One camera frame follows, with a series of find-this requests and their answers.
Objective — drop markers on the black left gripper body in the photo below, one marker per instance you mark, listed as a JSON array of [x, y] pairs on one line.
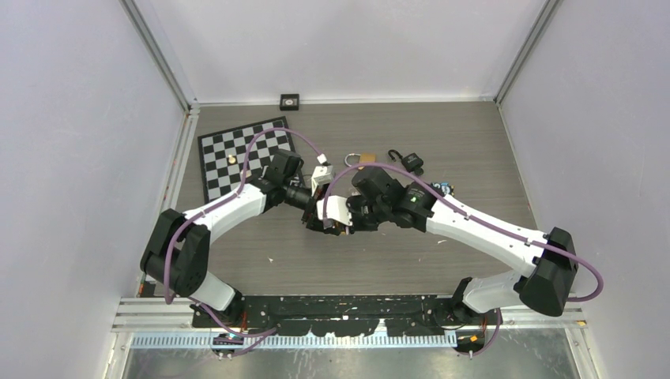
[[309, 204]]

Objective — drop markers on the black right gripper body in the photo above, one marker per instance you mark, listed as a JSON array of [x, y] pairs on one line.
[[366, 215]]

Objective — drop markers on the brass padlock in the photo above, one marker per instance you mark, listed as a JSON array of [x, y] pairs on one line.
[[352, 159]]

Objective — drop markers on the black Kaijing padlock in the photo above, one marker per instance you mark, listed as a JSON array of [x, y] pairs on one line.
[[409, 162]]

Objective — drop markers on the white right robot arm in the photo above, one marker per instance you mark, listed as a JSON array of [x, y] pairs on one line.
[[542, 266]]

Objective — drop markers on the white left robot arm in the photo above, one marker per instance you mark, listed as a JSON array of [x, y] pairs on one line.
[[177, 253]]

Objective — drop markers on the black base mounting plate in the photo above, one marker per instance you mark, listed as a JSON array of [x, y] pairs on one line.
[[343, 315]]

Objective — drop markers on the black white chessboard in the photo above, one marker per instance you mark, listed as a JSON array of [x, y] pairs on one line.
[[218, 176]]

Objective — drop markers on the small black square box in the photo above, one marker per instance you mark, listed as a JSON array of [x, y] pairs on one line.
[[289, 102]]

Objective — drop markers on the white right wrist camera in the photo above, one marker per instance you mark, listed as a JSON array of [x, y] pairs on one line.
[[333, 211]]

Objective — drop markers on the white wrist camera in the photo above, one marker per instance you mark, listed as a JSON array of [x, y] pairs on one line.
[[322, 176], [333, 211]]

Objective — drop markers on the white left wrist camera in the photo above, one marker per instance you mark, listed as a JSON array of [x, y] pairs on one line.
[[322, 176]]

